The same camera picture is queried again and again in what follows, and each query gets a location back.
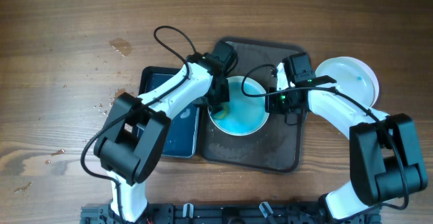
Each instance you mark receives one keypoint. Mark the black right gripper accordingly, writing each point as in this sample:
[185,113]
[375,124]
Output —
[282,103]

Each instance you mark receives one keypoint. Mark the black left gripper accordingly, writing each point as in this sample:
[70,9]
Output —
[224,98]

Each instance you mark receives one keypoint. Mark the green yellow sponge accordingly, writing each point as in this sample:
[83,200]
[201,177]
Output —
[222,112]

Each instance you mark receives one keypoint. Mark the white plate blue dot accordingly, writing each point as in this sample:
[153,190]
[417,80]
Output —
[246,114]

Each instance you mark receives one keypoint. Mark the white plate blue smear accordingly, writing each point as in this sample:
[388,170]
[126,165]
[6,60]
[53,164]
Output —
[351,79]

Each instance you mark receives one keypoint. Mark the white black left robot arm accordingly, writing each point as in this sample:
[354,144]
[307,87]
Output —
[130,143]

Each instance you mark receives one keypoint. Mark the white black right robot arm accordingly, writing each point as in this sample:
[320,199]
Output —
[386,163]

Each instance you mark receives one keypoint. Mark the black water basin tray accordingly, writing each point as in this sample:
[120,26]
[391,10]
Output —
[182,135]

